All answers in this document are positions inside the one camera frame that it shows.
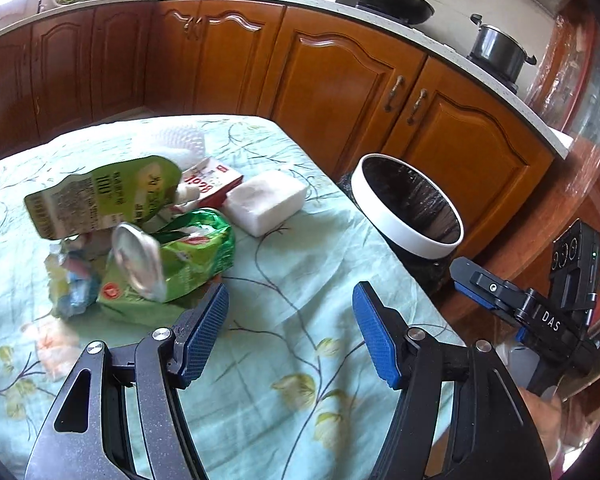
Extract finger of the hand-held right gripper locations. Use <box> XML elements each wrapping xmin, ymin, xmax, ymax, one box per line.
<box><xmin>449</xmin><ymin>256</ymin><xmax>531</xmax><ymax>318</ymax></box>

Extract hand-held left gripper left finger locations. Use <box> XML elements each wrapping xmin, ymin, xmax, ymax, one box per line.
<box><xmin>24</xmin><ymin>282</ymin><xmax>231</xmax><ymax>480</ymax></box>

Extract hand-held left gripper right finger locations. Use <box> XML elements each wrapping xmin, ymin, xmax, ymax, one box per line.
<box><xmin>352</xmin><ymin>281</ymin><xmax>553</xmax><ymax>480</ymax></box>

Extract green snack bag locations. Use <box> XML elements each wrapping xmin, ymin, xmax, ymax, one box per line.
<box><xmin>97</xmin><ymin>207</ymin><xmax>237</xmax><ymax>323</ymax></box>

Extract white rimmed black bin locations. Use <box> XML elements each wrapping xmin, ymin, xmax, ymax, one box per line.
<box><xmin>337</xmin><ymin>153</ymin><xmax>465</xmax><ymax>296</ymax></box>

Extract silver metal can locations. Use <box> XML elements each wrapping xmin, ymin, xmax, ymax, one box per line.
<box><xmin>111</xmin><ymin>222</ymin><xmax>167</xmax><ymax>301</ymax></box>

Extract pastel wrappers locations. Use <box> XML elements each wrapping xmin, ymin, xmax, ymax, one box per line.
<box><xmin>45</xmin><ymin>232</ymin><xmax>116</xmax><ymax>318</ymax></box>

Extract white foam block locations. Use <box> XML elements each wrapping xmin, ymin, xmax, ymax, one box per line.
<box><xmin>223</xmin><ymin>170</ymin><xmax>308</xmax><ymax>237</ymax></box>

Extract red and white box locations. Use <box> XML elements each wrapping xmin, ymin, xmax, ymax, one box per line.
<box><xmin>180</xmin><ymin>156</ymin><xmax>244</xmax><ymax>211</ymax></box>

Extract large green spout pouch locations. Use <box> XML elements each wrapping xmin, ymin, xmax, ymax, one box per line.
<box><xmin>24</xmin><ymin>155</ymin><xmax>213</xmax><ymax>240</ymax></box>

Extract white foam fruit net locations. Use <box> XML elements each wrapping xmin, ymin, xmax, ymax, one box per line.
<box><xmin>150</xmin><ymin>127</ymin><xmax>206</xmax><ymax>166</ymax></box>

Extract person's right hand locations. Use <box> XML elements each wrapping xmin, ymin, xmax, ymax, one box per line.
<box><xmin>520</xmin><ymin>390</ymin><xmax>566</xmax><ymax>480</ymax></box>

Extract green floral tablecloth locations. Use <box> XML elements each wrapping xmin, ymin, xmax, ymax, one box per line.
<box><xmin>0</xmin><ymin>115</ymin><xmax>468</xmax><ymax>480</ymax></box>

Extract wooden glass door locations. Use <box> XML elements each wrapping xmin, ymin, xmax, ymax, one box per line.
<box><xmin>440</xmin><ymin>0</ymin><xmax>600</xmax><ymax>411</ymax></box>

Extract black cooking pot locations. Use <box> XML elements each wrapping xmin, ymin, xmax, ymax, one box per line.
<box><xmin>467</xmin><ymin>14</ymin><xmax>537</xmax><ymax>86</ymax></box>

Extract wooden kitchen cabinet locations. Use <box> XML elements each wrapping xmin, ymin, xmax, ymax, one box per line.
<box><xmin>0</xmin><ymin>0</ymin><xmax>556</xmax><ymax>261</ymax></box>

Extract grey speckled countertop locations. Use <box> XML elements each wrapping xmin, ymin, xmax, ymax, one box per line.
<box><xmin>0</xmin><ymin>0</ymin><xmax>573</xmax><ymax>161</ymax></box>

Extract bronze cabinet door handle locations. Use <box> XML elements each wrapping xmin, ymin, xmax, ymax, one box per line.
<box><xmin>384</xmin><ymin>76</ymin><xmax>405</xmax><ymax>113</ymax></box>
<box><xmin>407</xmin><ymin>89</ymin><xmax>428</xmax><ymax>125</ymax></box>

